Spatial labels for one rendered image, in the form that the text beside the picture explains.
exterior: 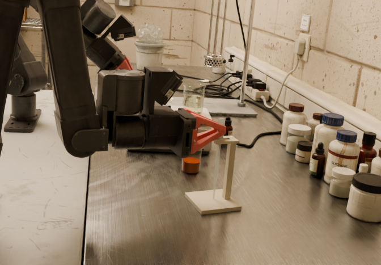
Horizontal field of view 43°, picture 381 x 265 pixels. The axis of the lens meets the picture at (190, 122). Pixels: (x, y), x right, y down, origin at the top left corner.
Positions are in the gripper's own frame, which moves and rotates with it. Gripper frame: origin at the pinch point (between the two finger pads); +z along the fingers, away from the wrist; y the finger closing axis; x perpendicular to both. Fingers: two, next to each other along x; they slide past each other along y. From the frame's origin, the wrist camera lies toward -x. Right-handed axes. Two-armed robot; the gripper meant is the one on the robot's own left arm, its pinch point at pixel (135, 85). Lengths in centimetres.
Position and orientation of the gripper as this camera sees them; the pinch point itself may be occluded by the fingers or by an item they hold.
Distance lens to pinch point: 122.4
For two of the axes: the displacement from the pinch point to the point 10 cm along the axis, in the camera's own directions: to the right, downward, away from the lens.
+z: 7.1, 6.6, 2.3
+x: -7.0, 7.0, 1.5
